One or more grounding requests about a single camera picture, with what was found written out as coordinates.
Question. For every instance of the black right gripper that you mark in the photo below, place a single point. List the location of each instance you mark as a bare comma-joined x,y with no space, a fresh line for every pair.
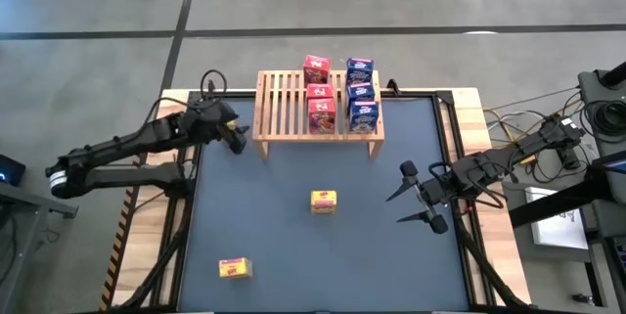
437,192

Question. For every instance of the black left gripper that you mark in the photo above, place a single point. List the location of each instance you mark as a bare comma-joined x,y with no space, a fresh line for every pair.
222,125

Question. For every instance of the yellow Corn Pops cereal box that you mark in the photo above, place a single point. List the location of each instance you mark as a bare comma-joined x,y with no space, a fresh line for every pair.
231,123
323,201
235,268

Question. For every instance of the red Froot Loops cereal box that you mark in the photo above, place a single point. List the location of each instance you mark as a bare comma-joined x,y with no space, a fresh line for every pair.
316,68
320,91
322,116

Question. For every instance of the blue Frosted Flakes cereal box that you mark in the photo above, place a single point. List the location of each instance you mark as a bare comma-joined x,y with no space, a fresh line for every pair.
361,92
360,70
364,116

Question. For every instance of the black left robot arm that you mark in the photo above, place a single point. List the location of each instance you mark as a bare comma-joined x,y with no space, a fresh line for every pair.
122,143

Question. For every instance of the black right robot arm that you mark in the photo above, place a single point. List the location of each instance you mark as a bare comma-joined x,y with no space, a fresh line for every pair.
513,157

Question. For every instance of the wooden slatted shelf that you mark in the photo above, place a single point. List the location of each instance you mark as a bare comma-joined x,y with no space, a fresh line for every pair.
283,108

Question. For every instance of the yellow plug connector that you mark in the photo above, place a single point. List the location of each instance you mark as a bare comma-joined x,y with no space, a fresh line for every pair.
526,160

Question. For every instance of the black metal beam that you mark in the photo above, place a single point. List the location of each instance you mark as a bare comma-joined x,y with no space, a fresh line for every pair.
552,204

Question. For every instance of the white board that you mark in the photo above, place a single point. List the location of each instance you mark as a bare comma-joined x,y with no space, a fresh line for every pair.
557,228

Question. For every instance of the black power strip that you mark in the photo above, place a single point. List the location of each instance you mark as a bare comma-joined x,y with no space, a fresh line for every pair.
568,159

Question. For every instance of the yellow black hazard tape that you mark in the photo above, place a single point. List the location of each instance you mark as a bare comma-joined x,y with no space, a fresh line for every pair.
120,236

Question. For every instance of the blue screen monitor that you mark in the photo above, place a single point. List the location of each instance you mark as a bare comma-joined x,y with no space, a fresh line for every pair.
617,165

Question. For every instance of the grey equipment stand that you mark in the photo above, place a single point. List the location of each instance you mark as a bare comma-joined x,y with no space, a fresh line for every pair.
589,86

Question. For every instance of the grey metal cart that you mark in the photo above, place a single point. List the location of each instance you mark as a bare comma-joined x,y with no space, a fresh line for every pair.
19,206

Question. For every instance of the black device with blue light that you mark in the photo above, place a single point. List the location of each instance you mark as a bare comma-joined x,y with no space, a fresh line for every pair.
10,169

